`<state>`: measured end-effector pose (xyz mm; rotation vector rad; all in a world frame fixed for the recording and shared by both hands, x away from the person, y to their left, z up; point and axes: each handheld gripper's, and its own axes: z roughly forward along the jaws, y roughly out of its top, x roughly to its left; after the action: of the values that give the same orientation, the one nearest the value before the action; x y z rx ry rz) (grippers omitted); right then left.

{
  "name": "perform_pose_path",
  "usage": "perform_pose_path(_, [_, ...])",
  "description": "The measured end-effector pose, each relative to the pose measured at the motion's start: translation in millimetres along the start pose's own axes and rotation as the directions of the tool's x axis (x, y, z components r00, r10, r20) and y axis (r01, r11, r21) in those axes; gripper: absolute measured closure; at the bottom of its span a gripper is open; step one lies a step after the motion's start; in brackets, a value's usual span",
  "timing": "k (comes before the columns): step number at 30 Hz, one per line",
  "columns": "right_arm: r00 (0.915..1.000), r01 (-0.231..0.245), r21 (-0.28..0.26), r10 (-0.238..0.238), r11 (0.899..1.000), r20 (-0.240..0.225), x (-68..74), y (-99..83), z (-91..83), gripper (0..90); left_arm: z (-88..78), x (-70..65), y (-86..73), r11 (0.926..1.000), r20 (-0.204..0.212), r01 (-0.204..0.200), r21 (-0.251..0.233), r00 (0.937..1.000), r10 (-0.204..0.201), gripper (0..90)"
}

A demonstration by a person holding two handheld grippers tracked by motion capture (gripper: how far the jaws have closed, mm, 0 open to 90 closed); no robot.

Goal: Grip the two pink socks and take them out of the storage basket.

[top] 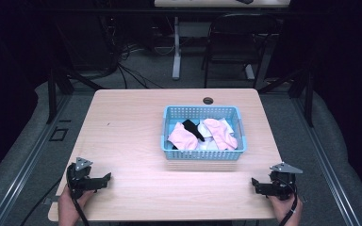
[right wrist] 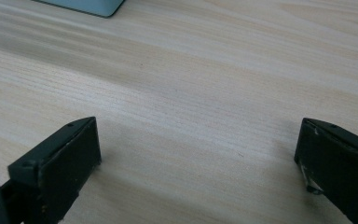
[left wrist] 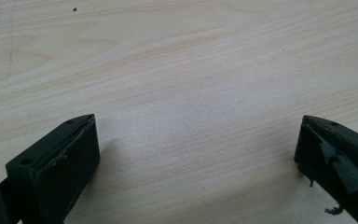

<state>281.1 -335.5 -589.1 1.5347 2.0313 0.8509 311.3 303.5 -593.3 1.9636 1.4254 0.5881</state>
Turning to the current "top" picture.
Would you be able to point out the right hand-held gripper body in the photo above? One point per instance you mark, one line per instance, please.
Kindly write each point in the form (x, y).
(281, 185)

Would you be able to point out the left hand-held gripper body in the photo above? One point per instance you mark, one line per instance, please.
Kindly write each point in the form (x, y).
(82, 182)

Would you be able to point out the person's right hand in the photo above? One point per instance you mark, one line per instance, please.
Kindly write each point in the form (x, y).
(284, 208)

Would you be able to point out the person's left hand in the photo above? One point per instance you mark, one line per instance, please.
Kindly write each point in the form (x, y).
(67, 207)

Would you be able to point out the blue plastic basket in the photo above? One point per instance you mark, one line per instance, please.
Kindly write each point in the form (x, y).
(237, 138)

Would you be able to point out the pink sock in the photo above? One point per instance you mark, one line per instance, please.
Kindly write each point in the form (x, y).
(182, 138)
(221, 133)

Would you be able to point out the white sock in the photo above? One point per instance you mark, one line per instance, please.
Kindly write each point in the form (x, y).
(205, 130)

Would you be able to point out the black sock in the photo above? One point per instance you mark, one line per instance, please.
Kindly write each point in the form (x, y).
(193, 127)

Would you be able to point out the black metal stand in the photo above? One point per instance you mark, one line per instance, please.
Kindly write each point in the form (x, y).
(308, 94)
(52, 94)

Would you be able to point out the black folding chair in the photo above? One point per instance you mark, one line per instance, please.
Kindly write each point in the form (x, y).
(242, 40)

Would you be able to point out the white-legged background desk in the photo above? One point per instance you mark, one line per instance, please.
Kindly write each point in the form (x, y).
(176, 47)

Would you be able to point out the dark object on desk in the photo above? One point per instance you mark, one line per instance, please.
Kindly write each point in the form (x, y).
(244, 1)

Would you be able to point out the metal floor rail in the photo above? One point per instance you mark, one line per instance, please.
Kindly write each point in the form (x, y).
(326, 169)
(22, 175)

